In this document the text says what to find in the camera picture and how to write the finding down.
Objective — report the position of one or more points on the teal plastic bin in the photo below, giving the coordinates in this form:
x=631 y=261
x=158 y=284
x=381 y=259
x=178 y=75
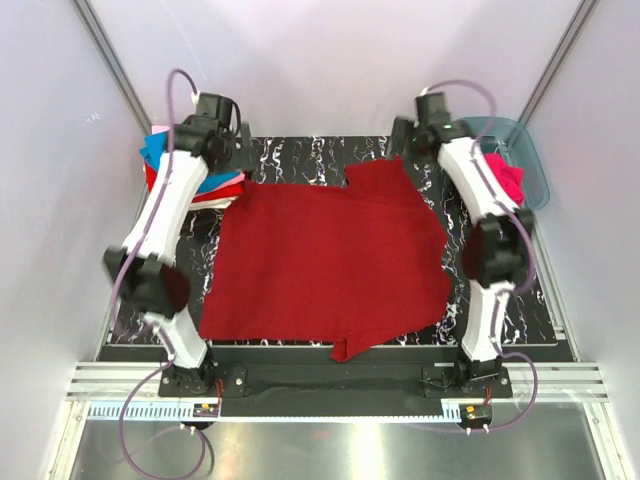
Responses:
x=511 y=141

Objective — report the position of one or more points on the blue folded t shirt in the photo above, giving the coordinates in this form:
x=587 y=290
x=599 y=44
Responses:
x=153 y=149

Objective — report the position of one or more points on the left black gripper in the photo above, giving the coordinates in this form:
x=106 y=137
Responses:
x=247 y=162

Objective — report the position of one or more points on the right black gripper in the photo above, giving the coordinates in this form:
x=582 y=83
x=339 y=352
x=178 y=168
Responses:
x=399 y=132

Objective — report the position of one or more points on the pink folded t shirt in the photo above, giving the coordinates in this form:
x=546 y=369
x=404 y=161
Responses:
x=212 y=180

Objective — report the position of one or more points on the magenta crumpled t shirt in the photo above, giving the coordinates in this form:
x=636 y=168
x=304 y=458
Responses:
x=510 y=178

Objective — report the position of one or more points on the white folded t shirt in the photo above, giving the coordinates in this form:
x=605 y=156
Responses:
x=216 y=204

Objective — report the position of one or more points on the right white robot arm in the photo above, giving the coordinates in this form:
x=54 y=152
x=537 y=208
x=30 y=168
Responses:
x=498 y=257

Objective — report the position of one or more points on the red folded t shirt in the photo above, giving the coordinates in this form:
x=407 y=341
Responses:
x=226 y=189

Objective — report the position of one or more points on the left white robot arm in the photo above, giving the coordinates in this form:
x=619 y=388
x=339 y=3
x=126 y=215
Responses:
x=200 y=163

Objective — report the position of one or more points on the dark red t shirt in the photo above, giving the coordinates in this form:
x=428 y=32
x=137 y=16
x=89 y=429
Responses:
x=355 y=266

